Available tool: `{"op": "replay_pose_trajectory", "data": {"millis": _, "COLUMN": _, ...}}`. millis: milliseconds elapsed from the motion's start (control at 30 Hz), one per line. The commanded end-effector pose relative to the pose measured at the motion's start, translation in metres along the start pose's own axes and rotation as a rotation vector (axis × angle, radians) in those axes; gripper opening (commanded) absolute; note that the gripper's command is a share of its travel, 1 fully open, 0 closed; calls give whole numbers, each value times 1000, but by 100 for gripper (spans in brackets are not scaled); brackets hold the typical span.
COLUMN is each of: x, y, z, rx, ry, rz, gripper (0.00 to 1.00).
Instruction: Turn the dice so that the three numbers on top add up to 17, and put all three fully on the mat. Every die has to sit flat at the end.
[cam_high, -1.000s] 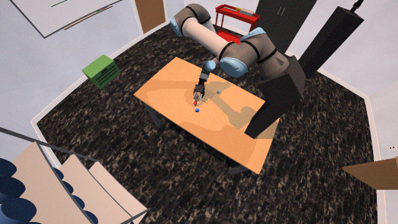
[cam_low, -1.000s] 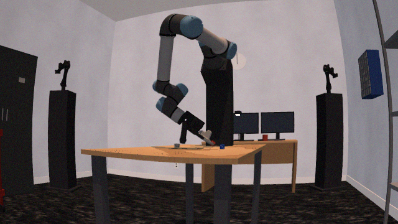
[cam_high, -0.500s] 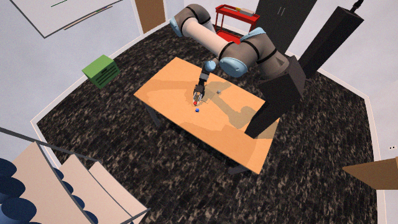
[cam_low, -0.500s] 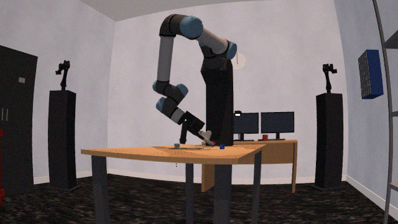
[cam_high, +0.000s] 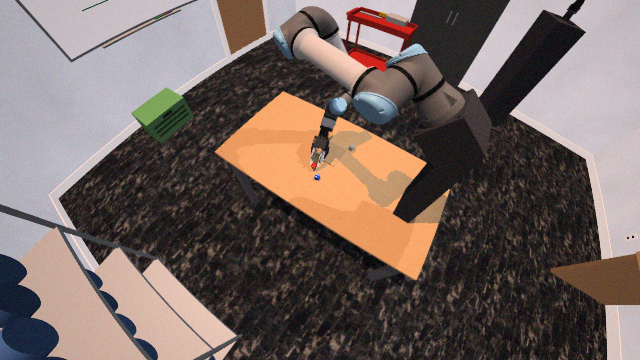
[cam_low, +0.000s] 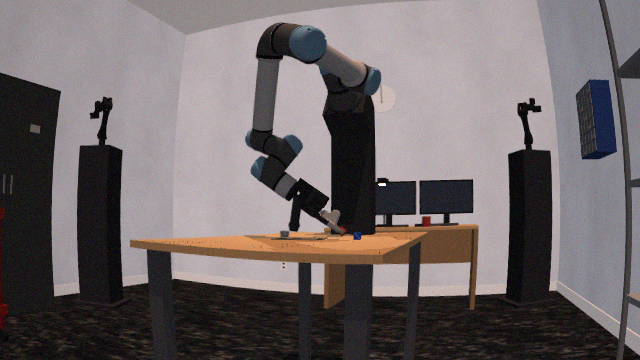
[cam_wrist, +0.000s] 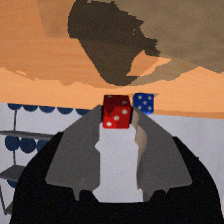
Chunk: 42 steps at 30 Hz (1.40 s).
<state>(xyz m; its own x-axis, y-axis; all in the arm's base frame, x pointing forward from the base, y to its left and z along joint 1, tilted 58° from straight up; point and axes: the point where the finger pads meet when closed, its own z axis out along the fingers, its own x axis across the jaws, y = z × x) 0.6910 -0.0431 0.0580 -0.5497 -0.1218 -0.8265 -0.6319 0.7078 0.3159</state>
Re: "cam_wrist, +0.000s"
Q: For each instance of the dark blue die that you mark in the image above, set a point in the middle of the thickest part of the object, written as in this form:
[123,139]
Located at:
[144,102]

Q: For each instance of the red die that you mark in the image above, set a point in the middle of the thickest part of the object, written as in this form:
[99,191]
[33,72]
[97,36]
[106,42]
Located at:
[116,111]

